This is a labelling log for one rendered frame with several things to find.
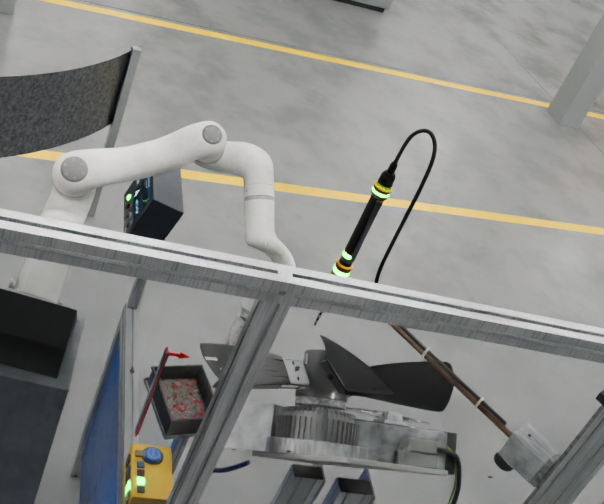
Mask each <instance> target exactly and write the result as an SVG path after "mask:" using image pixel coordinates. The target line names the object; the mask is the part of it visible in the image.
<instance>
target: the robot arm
mask: <svg viewBox="0 0 604 504"><path fill-rule="evenodd" d="M192 161H193V162H194V163H196V164H197V165H199V166H201V167H203V168H205V169H208V170H211V171H215V172H222V173H230V174H236V175H239V176H241V177H242V178H243V181H244V221H245V239H246V242H247V244H248V245H249V246H251V247H253V248H255V249H258V250H260V251H262V252H264V253H265V254H267V255H268V256H269V257H270V258H271V260H272V261H273V263H277V264H282V265H287V266H292V267H296V265H295V261H294V259H293V256H292V254H291V253H290V251H289V250H288V249H287V247H286V246H285V245H284V244H283V243H282V242H281V241H280V240H279V239H278V238H277V236H276V234H275V194H274V167H273V162H272V159H271V157H270V156H269V155H268V154H267V153H266V152H265V151H264V150H263V149H261V148H259V147H258V146H256V145H253V144H250V143H246V142H234V141H227V136H226V132H225V130H224V129H223V127H222V126H221V125H220V124H218V123H216V122H214V121H203V122H198V123H194V124H191V125H188V126H186V127H183V128H181V129H179V130H177V131H175V132H173V133H170V134H168V135H165V136H163V137H160V138H157V139H154V140H151V141H147V142H143V143H139V144H135V145H130V146H125V147H118V148H100V149H84V150H76V151H71V152H68V153H65V154H63V155H62V156H60V157H59V158H58V159H57V160H56V162H55V164H54V166H53V169H52V177H53V185H52V188H51V191H50V194H49V196H48V199H47V201H46V203H45V205H44V207H43V208H42V210H41V213H40V215H39V216H41V217H46V218H51V219H56V220H61V221H66V222H71V223H76V224H81V225H83V224H84V222H85V219H86V217H87V215H88V212H89V210H90V207H91V204H92V202H93V199H94V196H95V192H96V188H98V187H101V186H104V185H109V184H114V183H121V182H128V181H134V180H139V179H144V178H148V177H152V176H156V175H159V174H163V173H166V172H169V171H171V170H174V169H176V168H179V167H181V166H183V165H186V164H188V163H190V162H192Z"/></svg>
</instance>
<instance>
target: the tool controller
mask: <svg viewBox="0 0 604 504"><path fill-rule="evenodd" d="M140 183H141V192H140V193H139V195H138V196H137V198H136V199H135V200H134V202H133V193H134V192H135V190H136V189H137V187H138V186H139V184H140ZM129 194H132V197H131V199H130V201H127V196H128V195H129ZM129 203H132V206H131V208H130V210H127V204H129ZM129 212H132V215H131V217H130V219H129V220H128V219H127V214H128V213H129ZM183 214H184V208H183V194H182V180H181V168H180V167H179V168H176V169H174V170H171V171H169V172H166V173H163V174H159V175H156V176H152V177H148V178H144V179H139V180H134V181H133V182H132V184H131V185H130V187H129V188H128V190H127V191H126V193H125V194H124V232H123V233H126V234H131V235H136V236H141V237H146V238H151V239H156V240H161V241H166V242H167V239H166V237H167V236H168V234H169V233H170V232H171V230H172V229H173V228H174V226H175V225H176V224H177V222H178V221H179V219H180V218H181V217H182V215H183ZM130 221H132V224H131V227H130V228H129V229H127V227H126V225H127V223H128V222H130Z"/></svg>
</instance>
